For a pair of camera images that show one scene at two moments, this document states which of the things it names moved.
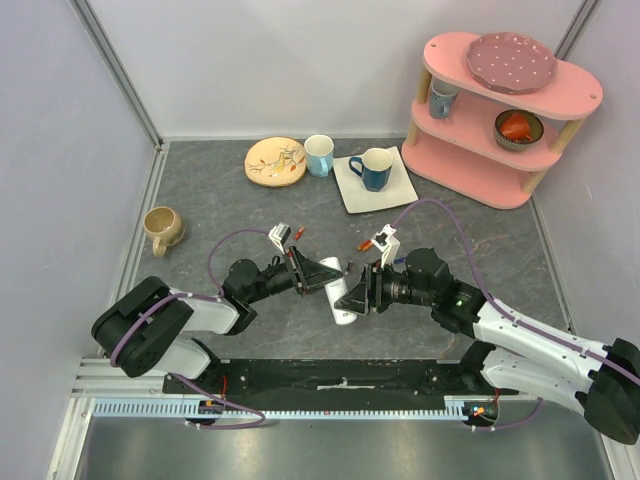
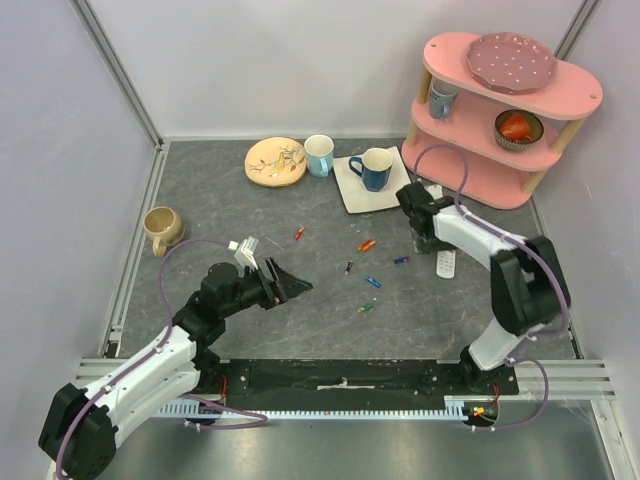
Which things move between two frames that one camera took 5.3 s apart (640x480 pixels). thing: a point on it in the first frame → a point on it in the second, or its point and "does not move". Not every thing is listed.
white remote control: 336,290 → 445,263
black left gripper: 308,270 → 284,286
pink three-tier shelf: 489,146 does not move
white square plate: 399,188 does not move
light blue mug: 319,154 does not move
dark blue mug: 376,168 does not move
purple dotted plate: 510,63 does not move
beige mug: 164,227 does not move
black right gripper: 373,288 → 409,198
